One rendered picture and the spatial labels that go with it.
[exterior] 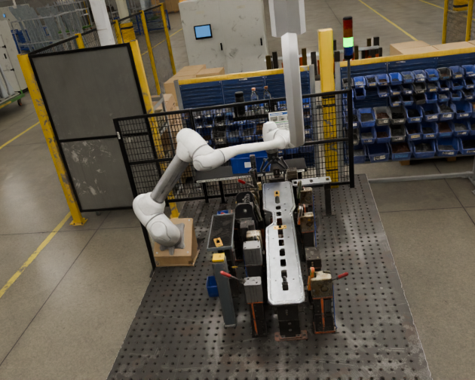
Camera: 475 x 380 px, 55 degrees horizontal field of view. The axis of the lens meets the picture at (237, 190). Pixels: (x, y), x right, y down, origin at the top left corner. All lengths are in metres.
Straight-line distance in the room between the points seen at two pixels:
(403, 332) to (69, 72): 3.94
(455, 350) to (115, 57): 3.87
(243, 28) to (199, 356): 7.59
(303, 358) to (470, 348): 1.47
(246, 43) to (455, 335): 7.10
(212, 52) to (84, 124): 4.84
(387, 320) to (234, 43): 7.51
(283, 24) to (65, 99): 4.97
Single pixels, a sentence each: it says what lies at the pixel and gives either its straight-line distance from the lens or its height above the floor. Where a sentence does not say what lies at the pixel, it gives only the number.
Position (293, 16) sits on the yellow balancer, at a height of 2.49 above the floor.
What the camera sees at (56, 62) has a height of 1.88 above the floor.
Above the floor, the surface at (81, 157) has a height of 0.83.
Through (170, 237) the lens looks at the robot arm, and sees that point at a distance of 3.01.
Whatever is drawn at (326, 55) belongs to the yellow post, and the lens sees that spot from 3.61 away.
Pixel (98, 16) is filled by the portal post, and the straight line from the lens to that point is 6.99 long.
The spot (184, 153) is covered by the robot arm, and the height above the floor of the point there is 1.54.
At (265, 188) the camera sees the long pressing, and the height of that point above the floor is 1.00.
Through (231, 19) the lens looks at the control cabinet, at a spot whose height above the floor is 1.58.
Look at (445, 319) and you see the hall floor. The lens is 3.79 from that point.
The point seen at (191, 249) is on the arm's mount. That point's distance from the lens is 3.18.
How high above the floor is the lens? 2.52
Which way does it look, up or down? 26 degrees down
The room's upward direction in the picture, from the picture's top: 9 degrees counter-clockwise
